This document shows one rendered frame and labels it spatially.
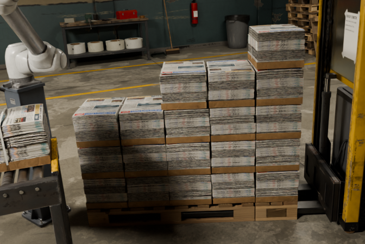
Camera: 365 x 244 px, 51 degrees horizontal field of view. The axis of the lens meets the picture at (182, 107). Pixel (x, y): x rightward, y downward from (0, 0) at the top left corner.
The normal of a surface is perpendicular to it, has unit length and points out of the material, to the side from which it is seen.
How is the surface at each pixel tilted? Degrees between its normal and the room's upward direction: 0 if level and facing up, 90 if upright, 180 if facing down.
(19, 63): 89
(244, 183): 89
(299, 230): 0
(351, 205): 90
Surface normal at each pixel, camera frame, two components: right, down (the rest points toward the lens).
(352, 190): -0.01, 0.31
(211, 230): -0.05, -0.95
